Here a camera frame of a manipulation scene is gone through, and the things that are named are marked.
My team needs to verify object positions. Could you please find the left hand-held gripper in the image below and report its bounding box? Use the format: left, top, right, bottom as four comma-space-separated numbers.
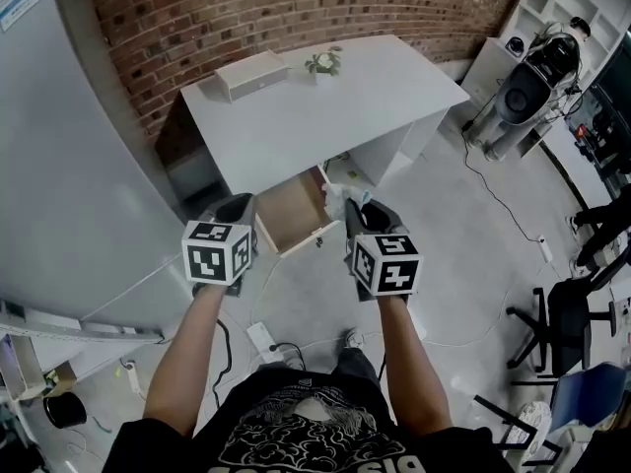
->
180, 192, 259, 298

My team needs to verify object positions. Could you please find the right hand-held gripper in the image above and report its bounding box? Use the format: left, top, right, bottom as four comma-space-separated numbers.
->
342, 189, 425, 305

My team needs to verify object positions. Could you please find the white item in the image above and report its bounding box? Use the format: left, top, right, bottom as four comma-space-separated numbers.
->
320, 181, 365, 224

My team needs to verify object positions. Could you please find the wooden desk drawer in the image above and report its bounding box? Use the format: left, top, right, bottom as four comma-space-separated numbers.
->
252, 165, 343, 259

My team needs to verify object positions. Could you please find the person's left forearm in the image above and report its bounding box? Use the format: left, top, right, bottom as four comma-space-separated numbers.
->
142, 283, 234, 438

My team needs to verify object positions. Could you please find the person's right forearm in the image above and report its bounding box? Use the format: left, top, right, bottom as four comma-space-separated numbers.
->
376, 293, 456, 436

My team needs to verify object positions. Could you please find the white desk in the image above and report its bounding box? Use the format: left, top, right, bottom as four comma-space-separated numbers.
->
178, 34, 472, 200

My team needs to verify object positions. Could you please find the small potted plant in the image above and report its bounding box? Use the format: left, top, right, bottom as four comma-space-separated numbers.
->
303, 45, 344, 86

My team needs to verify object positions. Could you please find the small white power strip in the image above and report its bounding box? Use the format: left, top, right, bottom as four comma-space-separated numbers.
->
121, 359, 143, 394

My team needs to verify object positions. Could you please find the person's grey shoe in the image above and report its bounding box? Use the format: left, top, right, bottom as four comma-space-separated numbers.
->
341, 327, 367, 350

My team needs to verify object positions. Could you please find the large grey cabinet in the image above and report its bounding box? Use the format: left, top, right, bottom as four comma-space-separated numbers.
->
0, 0, 199, 325

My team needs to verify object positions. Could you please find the light wooden box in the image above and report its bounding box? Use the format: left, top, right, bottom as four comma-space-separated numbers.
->
213, 49, 290, 103

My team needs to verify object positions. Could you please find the white low cabinet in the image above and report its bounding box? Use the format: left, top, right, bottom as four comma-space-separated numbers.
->
459, 36, 517, 108

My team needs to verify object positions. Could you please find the person's dark trouser leg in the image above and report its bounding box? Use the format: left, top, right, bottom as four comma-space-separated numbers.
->
328, 346, 386, 394

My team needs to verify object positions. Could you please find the grey humanoid robot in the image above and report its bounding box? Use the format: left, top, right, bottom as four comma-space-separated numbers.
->
461, 33, 586, 163

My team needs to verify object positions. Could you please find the cardboard box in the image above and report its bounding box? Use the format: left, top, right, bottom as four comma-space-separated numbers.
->
42, 362, 79, 399

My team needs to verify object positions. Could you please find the black printed t-shirt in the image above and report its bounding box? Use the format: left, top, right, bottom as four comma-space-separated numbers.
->
101, 368, 515, 473

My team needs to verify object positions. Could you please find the black round bin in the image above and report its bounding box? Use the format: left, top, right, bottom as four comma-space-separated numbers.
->
42, 391, 88, 431

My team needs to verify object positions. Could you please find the black office chair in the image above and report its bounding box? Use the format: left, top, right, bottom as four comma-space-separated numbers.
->
506, 262, 631, 379

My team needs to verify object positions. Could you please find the dark monitor screen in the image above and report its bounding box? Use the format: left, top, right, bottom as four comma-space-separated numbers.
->
590, 31, 631, 115

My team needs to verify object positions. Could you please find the white perforated round stool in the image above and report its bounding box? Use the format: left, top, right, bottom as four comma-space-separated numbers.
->
511, 401, 553, 464

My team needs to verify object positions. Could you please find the blue chair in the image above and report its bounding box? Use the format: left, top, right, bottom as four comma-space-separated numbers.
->
545, 361, 631, 434

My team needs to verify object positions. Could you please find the black floor cable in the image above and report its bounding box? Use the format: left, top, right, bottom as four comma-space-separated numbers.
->
459, 118, 542, 242

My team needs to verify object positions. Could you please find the white wall shelf unit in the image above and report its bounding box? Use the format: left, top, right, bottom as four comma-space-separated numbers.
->
501, 0, 631, 71

